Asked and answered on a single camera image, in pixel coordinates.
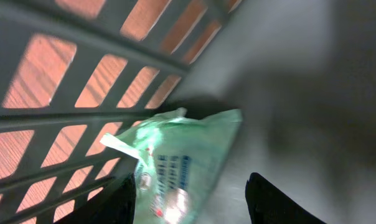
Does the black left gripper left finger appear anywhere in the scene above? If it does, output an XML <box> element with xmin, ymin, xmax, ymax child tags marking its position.
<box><xmin>56</xmin><ymin>174</ymin><xmax>136</xmax><ymax>224</ymax></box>

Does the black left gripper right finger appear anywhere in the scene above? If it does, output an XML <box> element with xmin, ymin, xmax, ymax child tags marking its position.
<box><xmin>245</xmin><ymin>172</ymin><xmax>324</xmax><ymax>224</ymax></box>

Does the green wet wipes packet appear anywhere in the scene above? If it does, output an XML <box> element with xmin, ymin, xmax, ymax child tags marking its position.
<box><xmin>100</xmin><ymin>108</ymin><xmax>242</xmax><ymax>223</ymax></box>

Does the grey plastic lattice basket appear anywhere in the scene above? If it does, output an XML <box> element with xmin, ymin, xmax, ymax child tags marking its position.
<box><xmin>0</xmin><ymin>1</ymin><xmax>376</xmax><ymax>223</ymax></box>

